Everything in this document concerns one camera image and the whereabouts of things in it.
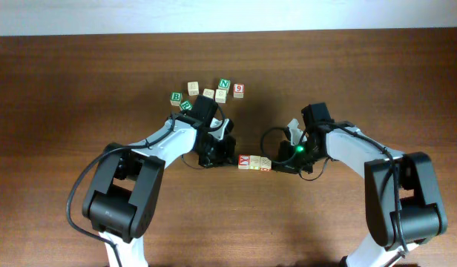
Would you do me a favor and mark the wooden block red Y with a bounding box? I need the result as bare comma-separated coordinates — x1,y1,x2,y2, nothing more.
238,154,250,169

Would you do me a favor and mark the wooden block red M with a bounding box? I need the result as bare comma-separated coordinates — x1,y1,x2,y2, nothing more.
260,157,272,171

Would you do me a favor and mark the wooden block yellow J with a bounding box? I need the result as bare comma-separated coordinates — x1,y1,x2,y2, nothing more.
249,155,261,170

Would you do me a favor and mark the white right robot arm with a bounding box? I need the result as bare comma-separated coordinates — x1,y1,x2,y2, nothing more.
272,102,448,266

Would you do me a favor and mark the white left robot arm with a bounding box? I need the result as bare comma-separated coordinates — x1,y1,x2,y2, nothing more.
82,96,236,266

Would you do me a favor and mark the wooden block green R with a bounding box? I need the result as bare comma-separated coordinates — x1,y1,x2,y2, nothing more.
179,100,193,111

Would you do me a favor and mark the wooden block green V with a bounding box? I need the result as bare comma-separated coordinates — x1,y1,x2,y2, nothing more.
214,89,227,104

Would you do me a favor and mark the wooden block red U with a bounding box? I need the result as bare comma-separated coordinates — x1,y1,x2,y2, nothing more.
203,88,215,99

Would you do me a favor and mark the wooden block green B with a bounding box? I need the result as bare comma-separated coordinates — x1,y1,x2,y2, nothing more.
170,92,183,106

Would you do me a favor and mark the plain wooden block red side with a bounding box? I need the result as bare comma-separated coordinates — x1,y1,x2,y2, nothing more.
188,82,200,96

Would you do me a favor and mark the wooden block red 9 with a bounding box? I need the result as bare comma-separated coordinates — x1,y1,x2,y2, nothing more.
233,84,245,99

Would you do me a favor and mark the wooden block green N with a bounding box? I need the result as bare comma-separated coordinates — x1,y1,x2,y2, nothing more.
217,79,231,93

